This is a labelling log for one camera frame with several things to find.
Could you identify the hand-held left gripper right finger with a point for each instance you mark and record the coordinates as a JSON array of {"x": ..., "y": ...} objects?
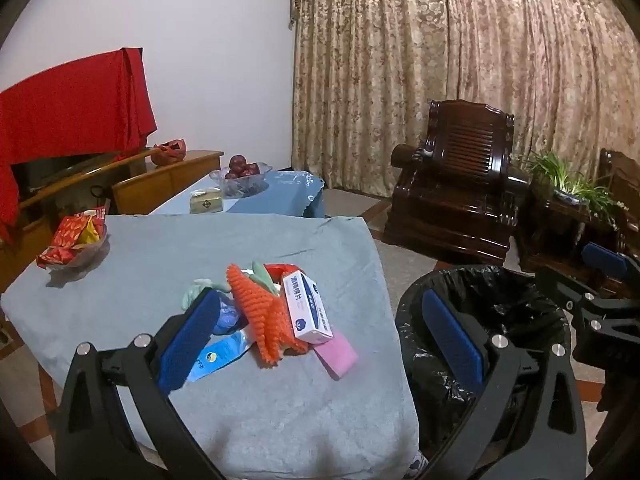
[{"x": 452, "y": 340}]

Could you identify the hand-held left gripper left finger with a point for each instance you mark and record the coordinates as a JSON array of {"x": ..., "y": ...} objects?
[{"x": 192, "y": 335}]

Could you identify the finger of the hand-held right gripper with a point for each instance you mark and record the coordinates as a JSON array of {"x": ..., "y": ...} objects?
[
  {"x": 565, "y": 285},
  {"x": 602, "y": 259}
]

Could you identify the blue and white wrapper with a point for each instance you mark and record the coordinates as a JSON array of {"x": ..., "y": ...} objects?
[{"x": 220, "y": 355}]

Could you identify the blue plastic bag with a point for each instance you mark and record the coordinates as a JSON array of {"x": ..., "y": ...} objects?
[{"x": 229, "y": 317}]

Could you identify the pale green glove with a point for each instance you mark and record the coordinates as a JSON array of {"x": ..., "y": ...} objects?
[{"x": 200, "y": 292}]

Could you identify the black bag lined bin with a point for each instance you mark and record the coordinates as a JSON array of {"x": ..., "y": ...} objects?
[{"x": 500, "y": 300}]

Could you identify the orange knitted cloth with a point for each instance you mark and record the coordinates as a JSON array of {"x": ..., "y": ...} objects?
[{"x": 260, "y": 320}]

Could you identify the red plastic bag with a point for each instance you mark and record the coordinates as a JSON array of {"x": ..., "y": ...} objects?
[{"x": 282, "y": 269}]

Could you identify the pink sponge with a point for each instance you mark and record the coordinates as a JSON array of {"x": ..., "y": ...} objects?
[{"x": 337, "y": 355}]

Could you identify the white and blue carton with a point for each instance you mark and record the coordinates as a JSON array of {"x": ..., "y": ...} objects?
[{"x": 307, "y": 310}]

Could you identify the dark wooden side table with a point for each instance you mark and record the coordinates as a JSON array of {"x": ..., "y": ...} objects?
[{"x": 560, "y": 225}]

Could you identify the dark wooden armchair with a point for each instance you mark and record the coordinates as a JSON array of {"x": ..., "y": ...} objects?
[
  {"x": 465, "y": 175},
  {"x": 622, "y": 195}
]

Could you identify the grey table cloth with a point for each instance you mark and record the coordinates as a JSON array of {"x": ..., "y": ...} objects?
[{"x": 200, "y": 250}]

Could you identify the potted green plant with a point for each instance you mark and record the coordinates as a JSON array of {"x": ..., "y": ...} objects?
[{"x": 570, "y": 180}]

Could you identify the glass snack dish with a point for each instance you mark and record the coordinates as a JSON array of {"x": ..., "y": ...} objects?
[{"x": 92, "y": 255}]

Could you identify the person's shoe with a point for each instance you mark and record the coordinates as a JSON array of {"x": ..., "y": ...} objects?
[{"x": 419, "y": 467}]

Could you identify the gold tissue box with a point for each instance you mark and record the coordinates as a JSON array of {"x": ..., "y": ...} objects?
[{"x": 206, "y": 202}]

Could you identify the yellow snack packet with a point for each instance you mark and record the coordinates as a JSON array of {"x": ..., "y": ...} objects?
[{"x": 89, "y": 236}]

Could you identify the glass fruit bowl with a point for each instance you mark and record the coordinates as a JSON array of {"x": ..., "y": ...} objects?
[{"x": 240, "y": 185}]

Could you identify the small red snack packet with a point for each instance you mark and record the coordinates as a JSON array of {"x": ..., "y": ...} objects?
[{"x": 55, "y": 256}]

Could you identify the wooden television cabinet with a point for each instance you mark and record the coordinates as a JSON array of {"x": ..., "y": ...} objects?
[{"x": 165, "y": 177}]

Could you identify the light blue tablecloth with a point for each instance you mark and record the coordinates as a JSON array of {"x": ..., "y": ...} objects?
[{"x": 280, "y": 192}]

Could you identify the red apple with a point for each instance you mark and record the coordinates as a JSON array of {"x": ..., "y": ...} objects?
[
  {"x": 251, "y": 170},
  {"x": 236, "y": 162}
]

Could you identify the television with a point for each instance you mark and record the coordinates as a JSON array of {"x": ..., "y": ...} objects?
[{"x": 50, "y": 170}]

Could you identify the patterned beige curtain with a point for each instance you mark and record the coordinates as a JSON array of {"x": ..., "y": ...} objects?
[{"x": 450, "y": 60}]

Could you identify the red cloth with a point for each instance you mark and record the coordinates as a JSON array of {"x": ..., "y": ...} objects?
[{"x": 65, "y": 105}]

